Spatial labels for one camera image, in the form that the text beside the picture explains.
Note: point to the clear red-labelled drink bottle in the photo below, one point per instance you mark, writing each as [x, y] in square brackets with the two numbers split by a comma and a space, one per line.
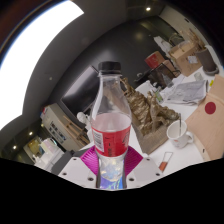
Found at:
[111, 133]

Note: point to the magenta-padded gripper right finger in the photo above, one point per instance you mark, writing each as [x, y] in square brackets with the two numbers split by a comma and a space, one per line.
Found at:
[144, 170]

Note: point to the golden sculpture in box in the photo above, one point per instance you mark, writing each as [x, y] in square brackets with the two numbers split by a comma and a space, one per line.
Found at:
[150, 116]

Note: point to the red box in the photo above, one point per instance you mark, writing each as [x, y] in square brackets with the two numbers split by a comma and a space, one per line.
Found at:
[154, 60]

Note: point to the black flat screen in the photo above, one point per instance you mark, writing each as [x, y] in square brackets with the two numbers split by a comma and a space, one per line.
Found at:
[80, 91]

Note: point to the white mug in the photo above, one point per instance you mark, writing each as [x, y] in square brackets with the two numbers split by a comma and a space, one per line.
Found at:
[177, 133]

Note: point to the wooden easel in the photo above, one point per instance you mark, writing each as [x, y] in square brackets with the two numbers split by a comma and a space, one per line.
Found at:
[76, 129]

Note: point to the dark grey plant pot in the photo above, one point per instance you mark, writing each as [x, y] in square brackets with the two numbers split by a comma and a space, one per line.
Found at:
[207, 60]

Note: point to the orange clear plastic tool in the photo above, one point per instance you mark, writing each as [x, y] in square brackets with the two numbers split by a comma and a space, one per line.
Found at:
[164, 163]

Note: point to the brown cardboard box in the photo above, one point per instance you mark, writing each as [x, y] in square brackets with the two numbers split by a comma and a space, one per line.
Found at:
[186, 58]

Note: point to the flat round red coaster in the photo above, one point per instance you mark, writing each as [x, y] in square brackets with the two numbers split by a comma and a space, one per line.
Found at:
[210, 107]

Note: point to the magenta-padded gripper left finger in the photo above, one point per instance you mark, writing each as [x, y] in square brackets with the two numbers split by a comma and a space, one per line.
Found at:
[77, 171]

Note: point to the folded newspaper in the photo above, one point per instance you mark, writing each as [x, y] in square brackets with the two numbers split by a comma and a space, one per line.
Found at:
[188, 91]

